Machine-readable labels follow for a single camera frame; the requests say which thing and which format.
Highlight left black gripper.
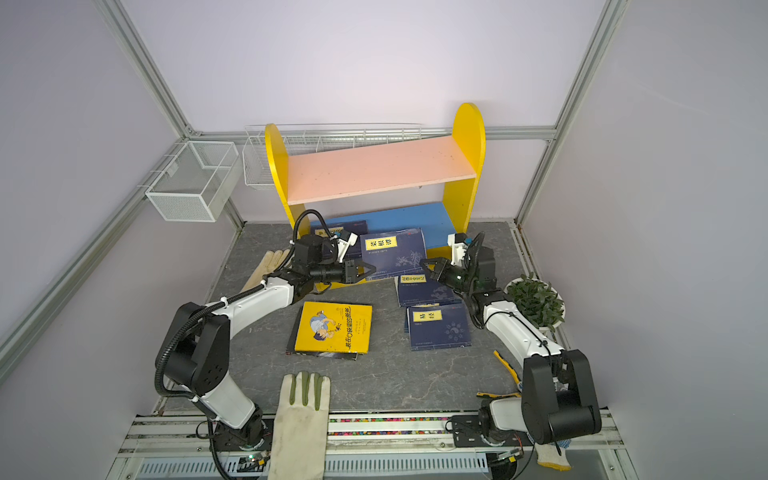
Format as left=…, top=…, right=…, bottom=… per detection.
left=310, top=258, right=376, bottom=285

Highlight navy book one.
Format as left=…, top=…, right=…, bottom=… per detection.
left=397, top=274, right=461, bottom=307

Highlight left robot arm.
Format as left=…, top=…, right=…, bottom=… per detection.
left=154, top=234, right=376, bottom=448

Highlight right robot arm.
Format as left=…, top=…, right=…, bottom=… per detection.
left=421, top=233, right=602, bottom=445

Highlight yellow cartoon book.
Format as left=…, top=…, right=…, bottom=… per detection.
left=293, top=302, right=373, bottom=354

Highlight beige cloth glove on table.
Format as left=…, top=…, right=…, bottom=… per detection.
left=241, top=250, right=289, bottom=293

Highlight yellow wooden bookshelf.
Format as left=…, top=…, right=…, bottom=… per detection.
left=264, top=103, right=486, bottom=259

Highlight potted green plant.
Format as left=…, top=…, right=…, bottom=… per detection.
left=505, top=275, right=566, bottom=331

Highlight white green work glove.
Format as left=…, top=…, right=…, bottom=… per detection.
left=268, top=372, right=331, bottom=479

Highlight white mesh box basket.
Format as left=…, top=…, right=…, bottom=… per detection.
left=145, top=141, right=243, bottom=223

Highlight blue dotted work glove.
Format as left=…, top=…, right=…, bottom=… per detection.
left=534, top=443, right=572, bottom=472

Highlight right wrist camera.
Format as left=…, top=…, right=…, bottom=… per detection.
left=447, top=233, right=472, bottom=268

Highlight white wire wall basket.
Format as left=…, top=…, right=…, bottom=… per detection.
left=242, top=123, right=427, bottom=189

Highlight yellow handled pliers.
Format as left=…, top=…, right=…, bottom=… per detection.
left=476, top=350, right=523, bottom=400

